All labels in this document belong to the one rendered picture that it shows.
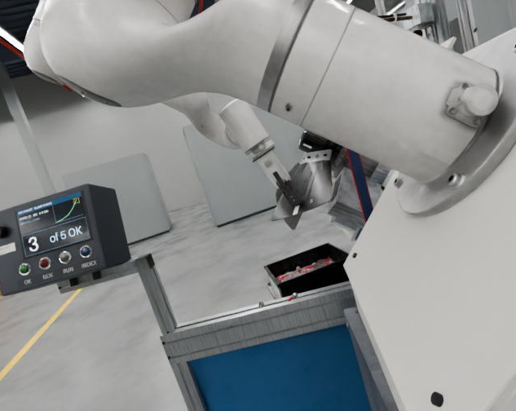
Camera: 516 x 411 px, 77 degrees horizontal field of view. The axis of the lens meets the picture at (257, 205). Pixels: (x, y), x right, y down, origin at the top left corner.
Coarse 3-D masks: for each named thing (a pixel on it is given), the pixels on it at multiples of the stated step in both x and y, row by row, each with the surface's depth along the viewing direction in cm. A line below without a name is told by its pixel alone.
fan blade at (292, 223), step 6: (294, 168) 125; (288, 180) 129; (276, 192) 139; (282, 192) 133; (276, 198) 138; (294, 216) 126; (300, 216) 123; (288, 222) 128; (294, 222) 125; (294, 228) 125
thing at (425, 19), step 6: (414, 6) 124; (420, 6) 123; (426, 6) 125; (402, 12) 128; (408, 12) 126; (414, 12) 124; (420, 12) 123; (426, 12) 125; (432, 12) 127; (414, 18) 125; (420, 18) 123; (426, 18) 125; (432, 18) 127; (408, 24) 128; (414, 24) 126; (420, 24) 127; (426, 24) 130
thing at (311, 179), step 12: (300, 168) 107; (312, 168) 103; (324, 168) 101; (300, 180) 102; (312, 180) 98; (324, 180) 96; (300, 192) 97; (312, 192) 94; (324, 192) 91; (288, 204) 98; (300, 204) 94; (312, 204) 90; (276, 216) 99; (288, 216) 94
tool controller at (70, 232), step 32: (64, 192) 72; (96, 192) 74; (0, 224) 74; (32, 224) 72; (64, 224) 71; (96, 224) 71; (0, 256) 73; (32, 256) 72; (96, 256) 70; (128, 256) 79; (0, 288) 73; (32, 288) 72
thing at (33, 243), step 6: (30, 234) 72; (36, 234) 72; (24, 240) 72; (30, 240) 72; (36, 240) 72; (42, 240) 72; (24, 246) 72; (30, 246) 72; (36, 246) 72; (42, 246) 72; (24, 252) 72; (30, 252) 72; (36, 252) 72; (42, 252) 72
